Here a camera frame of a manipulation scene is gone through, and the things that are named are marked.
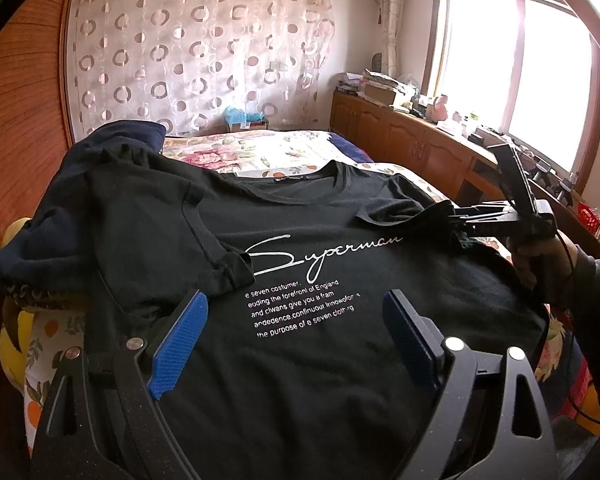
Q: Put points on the floral quilt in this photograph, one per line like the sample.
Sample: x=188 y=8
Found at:
x=280 y=152

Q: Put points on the pink figurine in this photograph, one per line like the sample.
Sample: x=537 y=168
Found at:
x=440 y=107

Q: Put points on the stack of papers and books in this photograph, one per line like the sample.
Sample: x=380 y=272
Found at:
x=375 y=87

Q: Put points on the wooden cabinet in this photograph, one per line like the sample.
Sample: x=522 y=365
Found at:
x=405 y=135

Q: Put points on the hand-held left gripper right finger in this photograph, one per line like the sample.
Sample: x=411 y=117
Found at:
x=410 y=340

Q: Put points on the circle pattern curtain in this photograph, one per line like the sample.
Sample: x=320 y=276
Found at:
x=195 y=55

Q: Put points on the window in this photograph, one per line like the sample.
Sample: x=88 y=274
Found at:
x=520 y=70

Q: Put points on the yellow cloth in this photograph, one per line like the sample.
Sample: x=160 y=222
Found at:
x=12 y=340

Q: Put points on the black printed T-shirt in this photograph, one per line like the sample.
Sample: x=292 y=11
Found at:
x=290 y=340

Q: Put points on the navy blanket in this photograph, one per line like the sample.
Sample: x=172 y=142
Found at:
x=352 y=147

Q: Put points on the red basket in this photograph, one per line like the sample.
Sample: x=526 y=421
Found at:
x=587 y=217

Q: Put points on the folded navy clothes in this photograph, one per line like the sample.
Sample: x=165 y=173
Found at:
x=125 y=135

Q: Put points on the lace window curtain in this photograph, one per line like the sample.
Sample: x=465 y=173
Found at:
x=392 y=15

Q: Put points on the person's right hand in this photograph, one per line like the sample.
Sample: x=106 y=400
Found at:
x=540 y=270

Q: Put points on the person's right forearm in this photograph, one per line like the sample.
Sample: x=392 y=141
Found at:
x=597 y=295

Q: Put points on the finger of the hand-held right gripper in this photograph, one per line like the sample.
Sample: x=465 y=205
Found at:
x=480 y=210
x=485 y=227

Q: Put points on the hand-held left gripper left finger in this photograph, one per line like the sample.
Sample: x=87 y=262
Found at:
x=180 y=345

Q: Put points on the orange fruit print bedsheet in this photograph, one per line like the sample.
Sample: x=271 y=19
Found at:
x=55 y=340

